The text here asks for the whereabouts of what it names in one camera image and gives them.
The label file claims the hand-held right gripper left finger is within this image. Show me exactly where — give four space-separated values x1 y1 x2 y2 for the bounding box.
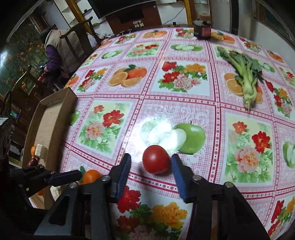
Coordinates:
34 153 132 240

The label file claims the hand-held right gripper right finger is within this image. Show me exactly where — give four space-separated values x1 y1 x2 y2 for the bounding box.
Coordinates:
171 153 270 240

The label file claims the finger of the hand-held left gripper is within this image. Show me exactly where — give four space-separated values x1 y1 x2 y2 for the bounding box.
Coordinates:
25 169 83 193
16 165 46 181

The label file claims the red tomato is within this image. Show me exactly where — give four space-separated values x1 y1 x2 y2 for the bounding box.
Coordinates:
142 145 171 174

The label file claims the brown cardboard box tray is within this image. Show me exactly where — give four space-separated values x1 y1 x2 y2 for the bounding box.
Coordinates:
22 88 78 208

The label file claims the fruit and flower printed tablecloth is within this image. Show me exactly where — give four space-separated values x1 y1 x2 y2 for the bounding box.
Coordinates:
49 25 295 240

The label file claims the leafy green vegetable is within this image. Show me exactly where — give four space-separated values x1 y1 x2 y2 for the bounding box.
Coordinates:
217 46 265 112

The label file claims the white plastic bag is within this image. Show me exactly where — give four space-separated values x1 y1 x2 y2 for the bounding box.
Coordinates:
86 32 97 47

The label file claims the dark wooden chair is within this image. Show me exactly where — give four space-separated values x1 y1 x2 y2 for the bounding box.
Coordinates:
59 17 102 67

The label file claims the dark glass jar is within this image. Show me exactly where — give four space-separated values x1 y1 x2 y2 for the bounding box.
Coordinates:
193 13 212 40

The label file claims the brown wooden television cabinet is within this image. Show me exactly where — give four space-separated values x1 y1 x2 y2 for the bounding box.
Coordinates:
106 5 163 35

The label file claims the black flat television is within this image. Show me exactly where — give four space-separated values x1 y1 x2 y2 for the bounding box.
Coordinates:
93 0 159 19

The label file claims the floral printed wall panel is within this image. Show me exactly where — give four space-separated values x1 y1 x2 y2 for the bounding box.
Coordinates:
5 21 46 93

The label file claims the white wall shelf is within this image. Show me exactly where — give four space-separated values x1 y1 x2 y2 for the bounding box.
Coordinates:
53 0 76 30

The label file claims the yellow wooden post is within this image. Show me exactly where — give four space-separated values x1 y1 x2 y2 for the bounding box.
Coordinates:
71 0 90 25
184 0 196 23

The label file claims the window with metal frame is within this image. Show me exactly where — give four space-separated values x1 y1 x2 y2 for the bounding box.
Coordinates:
254 0 295 47

